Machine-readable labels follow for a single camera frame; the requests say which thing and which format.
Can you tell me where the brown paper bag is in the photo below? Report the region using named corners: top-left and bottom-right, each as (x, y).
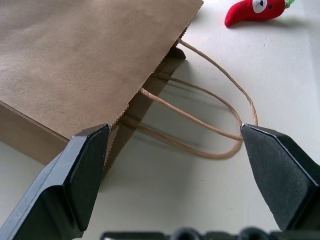
top-left (0, 0), bottom-right (259, 185)

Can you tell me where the red chili plush toy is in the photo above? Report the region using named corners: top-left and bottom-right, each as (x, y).
top-left (224, 0), bottom-right (297, 28)

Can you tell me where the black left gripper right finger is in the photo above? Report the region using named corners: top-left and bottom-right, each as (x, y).
top-left (239, 123), bottom-right (320, 232)

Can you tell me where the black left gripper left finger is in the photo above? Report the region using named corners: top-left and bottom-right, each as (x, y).
top-left (0, 123), bottom-right (112, 240)

